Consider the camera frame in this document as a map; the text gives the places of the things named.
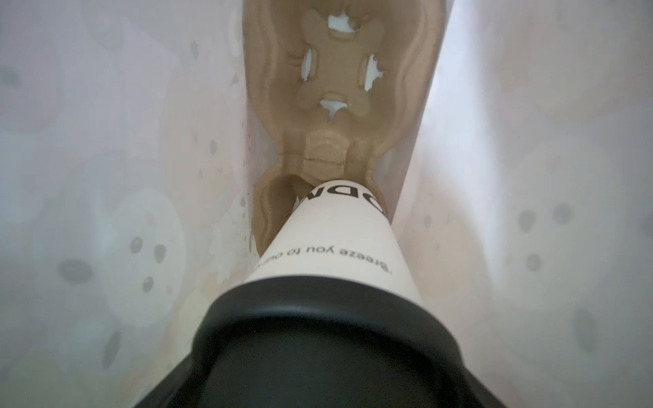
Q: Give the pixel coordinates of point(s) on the black cup lid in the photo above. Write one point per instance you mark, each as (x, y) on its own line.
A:
(307, 341)

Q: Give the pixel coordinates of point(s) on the pastel patterned gift bag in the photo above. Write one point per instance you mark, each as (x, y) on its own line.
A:
(523, 203)

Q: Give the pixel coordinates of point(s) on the white paper coffee cup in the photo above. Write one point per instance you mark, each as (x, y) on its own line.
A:
(340, 231)

